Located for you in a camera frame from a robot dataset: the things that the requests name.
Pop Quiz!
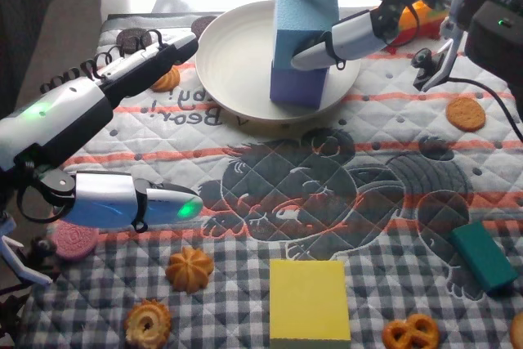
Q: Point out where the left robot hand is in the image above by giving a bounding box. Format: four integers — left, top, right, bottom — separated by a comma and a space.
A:
0, 29, 204, 232

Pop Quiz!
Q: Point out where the blue sponge block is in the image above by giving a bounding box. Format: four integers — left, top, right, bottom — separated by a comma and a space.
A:
272, 0, 341, 73

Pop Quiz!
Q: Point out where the purple foam block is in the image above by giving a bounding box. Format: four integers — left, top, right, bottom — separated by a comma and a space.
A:
269, 65, 330, 111

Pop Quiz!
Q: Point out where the white round plate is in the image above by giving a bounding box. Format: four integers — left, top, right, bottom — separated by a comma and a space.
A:
194, 0, 363, 123

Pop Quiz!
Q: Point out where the orange toy brick figure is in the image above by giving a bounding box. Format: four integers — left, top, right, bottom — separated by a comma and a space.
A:
387, 0, 451, 55

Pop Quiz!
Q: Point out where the dark chocolate sandwich cookie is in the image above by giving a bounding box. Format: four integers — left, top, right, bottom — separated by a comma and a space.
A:
190, 15, 219, 38
115, 27, 153, 55

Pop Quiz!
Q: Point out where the golden butter cookie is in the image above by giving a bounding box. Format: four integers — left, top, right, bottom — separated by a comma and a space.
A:
150, 65, 182, 94

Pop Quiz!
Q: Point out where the pink sandwich cookie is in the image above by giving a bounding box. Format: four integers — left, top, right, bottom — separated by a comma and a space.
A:
51, 221, 101, 262

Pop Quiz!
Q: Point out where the round brown biscuit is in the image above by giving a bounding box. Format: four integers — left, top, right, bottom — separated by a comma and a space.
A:
445, 96, 488, 133

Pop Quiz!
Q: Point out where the swirl butter cookie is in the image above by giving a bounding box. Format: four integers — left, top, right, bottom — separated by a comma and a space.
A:
164, 245, 216, 294

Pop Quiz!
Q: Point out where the grey bear print quilt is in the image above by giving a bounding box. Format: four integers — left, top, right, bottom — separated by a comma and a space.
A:
18, 7, 523, 349

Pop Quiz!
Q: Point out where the teal foam block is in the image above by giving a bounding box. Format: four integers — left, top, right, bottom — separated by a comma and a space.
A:
448, 221, 521, 297

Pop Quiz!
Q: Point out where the yellow foam block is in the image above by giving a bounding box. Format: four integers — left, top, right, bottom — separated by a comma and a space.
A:
269, 259, 353, 349

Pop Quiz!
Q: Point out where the pretzel shaped cookie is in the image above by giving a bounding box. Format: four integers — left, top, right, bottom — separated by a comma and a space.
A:
381, 313, 441, 349

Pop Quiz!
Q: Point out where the round golden cookie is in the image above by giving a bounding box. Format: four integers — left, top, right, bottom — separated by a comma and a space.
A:
509, 311, 523, 349

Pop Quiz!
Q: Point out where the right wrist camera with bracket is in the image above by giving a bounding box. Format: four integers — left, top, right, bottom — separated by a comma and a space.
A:
409, 0, 477, 93

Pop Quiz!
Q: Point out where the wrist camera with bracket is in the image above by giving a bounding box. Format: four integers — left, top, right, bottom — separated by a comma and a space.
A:
409, 0, 477, 93
0, 217, 59, 287

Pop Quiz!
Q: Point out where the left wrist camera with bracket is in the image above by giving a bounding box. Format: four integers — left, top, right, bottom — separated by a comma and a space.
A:
0, 217, 59, 287

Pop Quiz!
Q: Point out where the ring butter cookie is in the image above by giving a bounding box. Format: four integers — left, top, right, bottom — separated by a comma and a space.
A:
123, 298, 173, 349

